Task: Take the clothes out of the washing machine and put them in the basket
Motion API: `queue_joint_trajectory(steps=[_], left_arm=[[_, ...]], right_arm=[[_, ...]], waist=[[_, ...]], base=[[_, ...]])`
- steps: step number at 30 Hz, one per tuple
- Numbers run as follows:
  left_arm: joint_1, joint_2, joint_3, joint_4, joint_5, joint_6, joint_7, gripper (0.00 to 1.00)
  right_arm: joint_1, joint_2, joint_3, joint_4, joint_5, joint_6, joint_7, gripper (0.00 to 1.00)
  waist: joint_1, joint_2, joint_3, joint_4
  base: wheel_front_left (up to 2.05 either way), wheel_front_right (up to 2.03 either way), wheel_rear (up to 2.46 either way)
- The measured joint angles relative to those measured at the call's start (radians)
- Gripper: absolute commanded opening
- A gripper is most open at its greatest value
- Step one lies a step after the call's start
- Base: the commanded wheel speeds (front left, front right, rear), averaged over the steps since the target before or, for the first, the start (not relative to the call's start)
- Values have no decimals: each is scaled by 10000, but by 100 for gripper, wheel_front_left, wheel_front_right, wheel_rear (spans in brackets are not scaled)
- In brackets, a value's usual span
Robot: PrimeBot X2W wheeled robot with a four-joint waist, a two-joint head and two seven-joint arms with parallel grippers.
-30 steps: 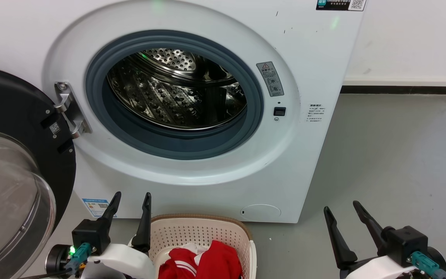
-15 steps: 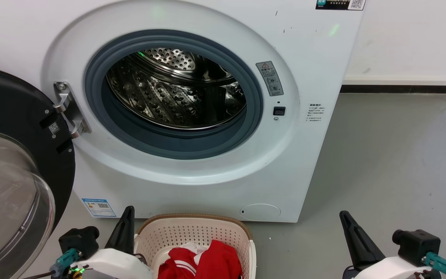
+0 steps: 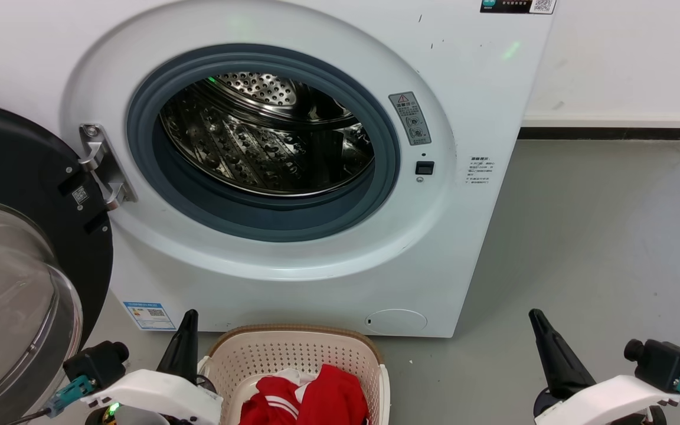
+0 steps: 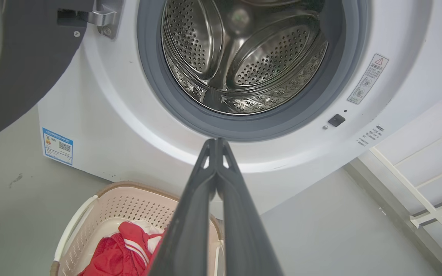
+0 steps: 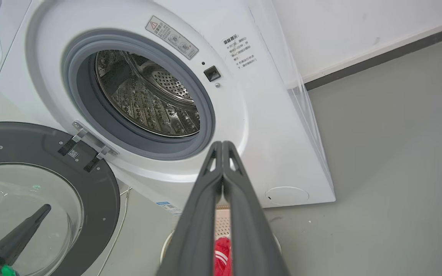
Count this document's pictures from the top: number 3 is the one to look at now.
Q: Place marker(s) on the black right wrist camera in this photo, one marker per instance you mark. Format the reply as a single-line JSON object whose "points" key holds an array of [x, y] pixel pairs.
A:
{"points": [[661, 361]]}

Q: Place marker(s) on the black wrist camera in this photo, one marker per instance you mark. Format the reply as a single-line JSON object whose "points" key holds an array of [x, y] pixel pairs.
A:
{"points": [[661, 361], [97, 361]]}

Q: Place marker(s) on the black QR code sticker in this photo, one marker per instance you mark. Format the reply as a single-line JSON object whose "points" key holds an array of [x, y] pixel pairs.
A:
{"points": [[517, 5]]}

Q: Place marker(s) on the white washing machine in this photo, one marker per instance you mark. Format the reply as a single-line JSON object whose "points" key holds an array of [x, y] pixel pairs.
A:
{"points": [[316, 295]]}

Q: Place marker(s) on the metal door hinge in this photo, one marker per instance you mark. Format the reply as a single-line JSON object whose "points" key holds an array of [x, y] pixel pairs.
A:
{"points": [[102, 162]]}

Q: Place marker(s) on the black round glass door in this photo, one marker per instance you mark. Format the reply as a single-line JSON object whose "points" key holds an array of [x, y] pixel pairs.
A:
{"points": [[15, 159]]}

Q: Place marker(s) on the beige plastic laundry basket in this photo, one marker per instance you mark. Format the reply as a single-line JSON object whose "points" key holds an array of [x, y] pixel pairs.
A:
{"points": [[293, 354]]}

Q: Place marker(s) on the black skirting strip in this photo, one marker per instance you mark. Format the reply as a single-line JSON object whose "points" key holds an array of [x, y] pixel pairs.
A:
{"points": [[611, 133]]}

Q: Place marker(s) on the perforated steel drum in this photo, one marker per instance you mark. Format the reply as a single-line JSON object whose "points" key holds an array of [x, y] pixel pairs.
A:
{"points": [[257, 147]]}

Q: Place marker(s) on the blue energy label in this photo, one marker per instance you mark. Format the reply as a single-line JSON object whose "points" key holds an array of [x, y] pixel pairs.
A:
{"points": [[149, 316]]}

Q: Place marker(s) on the white text label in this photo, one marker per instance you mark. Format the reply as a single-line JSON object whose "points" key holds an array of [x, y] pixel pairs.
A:
{"points": [[479, 170]]}

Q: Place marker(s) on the red garment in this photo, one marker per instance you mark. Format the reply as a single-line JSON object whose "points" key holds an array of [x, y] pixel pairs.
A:
{"points": [[334, 395]]}

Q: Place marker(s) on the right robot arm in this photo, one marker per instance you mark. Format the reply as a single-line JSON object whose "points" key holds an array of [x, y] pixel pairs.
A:
{"points": [[635, 418]]}

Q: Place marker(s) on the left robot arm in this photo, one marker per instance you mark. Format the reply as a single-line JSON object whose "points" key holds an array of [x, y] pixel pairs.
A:
{"points": [[139, 417]]}

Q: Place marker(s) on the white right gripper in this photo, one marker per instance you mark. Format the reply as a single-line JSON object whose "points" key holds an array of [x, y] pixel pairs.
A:
{"points": [[611, 396]]}

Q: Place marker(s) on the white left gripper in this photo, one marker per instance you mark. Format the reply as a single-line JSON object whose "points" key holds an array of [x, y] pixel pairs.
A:
{"points": [[157, 391]]}

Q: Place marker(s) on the black door latch socket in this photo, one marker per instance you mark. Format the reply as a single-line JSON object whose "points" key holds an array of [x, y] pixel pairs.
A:
{"points": [[424, 168]]}

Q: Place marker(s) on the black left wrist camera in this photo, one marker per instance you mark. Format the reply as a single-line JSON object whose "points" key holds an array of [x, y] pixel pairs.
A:
{"points": [[97, 361]]}

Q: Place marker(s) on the small white QR sticker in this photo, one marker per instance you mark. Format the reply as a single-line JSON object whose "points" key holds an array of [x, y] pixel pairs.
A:
{"points": [[80, 195]]}

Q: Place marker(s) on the grey warning sticker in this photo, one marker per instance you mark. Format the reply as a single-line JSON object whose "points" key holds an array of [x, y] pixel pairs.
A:
{"points": [[410, 118]]}

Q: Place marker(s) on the round white filter cover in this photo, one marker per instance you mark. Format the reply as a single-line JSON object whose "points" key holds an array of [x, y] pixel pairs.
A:
{"points": [[396, 320]]}

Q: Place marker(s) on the grey rubber door gasket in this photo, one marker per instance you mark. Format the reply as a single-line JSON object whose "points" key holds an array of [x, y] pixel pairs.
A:
{"points": [[257, 219]]}

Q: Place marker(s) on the white garment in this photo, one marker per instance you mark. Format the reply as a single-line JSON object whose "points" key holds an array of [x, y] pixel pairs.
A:
{"points": [[290, 375]]}

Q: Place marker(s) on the teal left camera connector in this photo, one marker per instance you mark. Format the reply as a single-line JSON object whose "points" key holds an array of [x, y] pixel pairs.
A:
{"points": [[71, 394]]}

